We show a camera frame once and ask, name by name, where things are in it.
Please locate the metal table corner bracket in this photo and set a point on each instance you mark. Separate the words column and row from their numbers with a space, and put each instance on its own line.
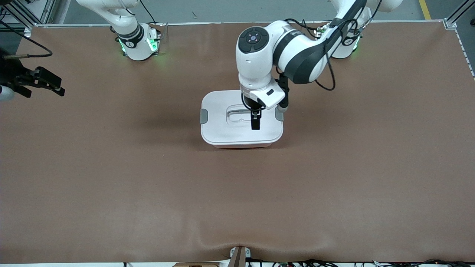
column 450, row 24
column 27, row 32

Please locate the aluminium profile beam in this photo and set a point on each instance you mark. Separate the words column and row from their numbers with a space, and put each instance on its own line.
column 460, row 8

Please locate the yellow floor tape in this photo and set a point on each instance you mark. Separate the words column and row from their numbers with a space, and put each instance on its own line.
column 425, row 9

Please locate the pink plastic box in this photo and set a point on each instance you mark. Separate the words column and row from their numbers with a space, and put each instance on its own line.
column 241, row 147

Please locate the aluminium frame structure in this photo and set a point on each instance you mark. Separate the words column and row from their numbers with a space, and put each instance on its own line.
column 50, row 11

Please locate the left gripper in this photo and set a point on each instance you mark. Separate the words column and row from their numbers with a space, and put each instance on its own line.
column 254, row 111

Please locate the brown table mat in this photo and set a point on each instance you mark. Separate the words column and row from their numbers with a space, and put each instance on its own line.
column 237, row 193

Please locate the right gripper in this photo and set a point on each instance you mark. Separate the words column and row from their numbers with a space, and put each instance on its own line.
column 13, row 72

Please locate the white box lid grey clips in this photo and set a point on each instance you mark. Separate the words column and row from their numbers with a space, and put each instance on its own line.
column 222, row 129

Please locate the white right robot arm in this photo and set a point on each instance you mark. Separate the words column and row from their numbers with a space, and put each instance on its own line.
column 135, row 40

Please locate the metal clamp bracket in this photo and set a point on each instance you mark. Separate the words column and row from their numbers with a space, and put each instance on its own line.
column 239, row 256

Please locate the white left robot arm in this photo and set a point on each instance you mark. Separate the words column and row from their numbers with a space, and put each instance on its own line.
column 256, row 70

